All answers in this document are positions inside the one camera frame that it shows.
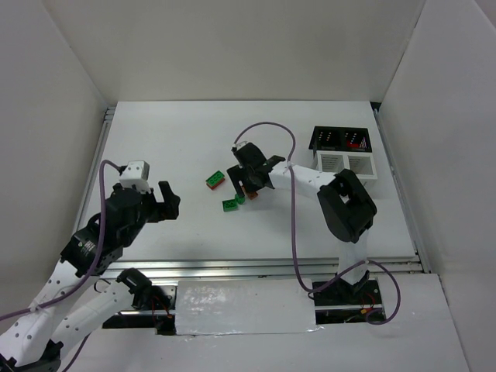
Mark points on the long green lego brick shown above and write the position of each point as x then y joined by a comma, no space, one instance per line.
218,174

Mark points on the white foil cover panel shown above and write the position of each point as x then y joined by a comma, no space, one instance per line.
258,306

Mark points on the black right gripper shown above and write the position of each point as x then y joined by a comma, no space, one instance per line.
248,170

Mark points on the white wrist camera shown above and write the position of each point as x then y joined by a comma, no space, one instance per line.
135,176
237,146

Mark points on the orange long lego plate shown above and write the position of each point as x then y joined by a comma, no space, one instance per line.
251,195

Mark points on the green 2x2 lego brick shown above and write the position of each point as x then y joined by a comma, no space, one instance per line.
229,205

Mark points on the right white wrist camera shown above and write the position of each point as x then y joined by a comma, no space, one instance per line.
237,146

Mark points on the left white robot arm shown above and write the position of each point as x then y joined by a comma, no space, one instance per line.
48,329

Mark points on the red curved lego brick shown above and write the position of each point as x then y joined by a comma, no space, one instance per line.
358,146

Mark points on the black two-slot container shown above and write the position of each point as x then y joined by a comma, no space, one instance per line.
331,138

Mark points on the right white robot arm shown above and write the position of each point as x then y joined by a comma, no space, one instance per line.
347,208

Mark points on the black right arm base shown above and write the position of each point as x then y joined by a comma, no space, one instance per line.
337,304

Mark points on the small green lego brick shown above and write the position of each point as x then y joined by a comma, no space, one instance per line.
240,198

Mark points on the long red lego plate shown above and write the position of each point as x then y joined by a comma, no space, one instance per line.
214,183

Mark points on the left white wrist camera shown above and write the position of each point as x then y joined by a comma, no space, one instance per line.
135,176

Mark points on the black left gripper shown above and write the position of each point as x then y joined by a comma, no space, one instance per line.
156,207

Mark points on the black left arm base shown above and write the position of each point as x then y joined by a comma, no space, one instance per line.
156,314

